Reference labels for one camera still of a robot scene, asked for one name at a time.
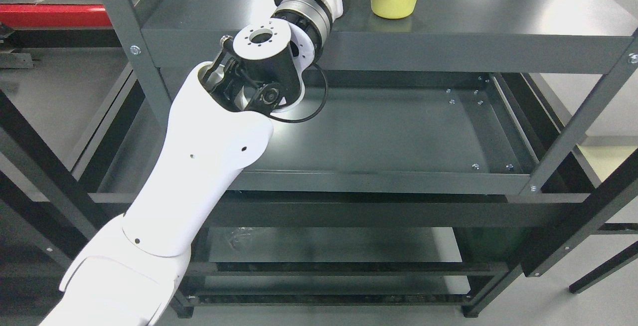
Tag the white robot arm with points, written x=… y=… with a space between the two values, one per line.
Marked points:
x=220 y=122

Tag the black metal shelf rack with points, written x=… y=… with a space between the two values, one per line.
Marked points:
x=442 y=166

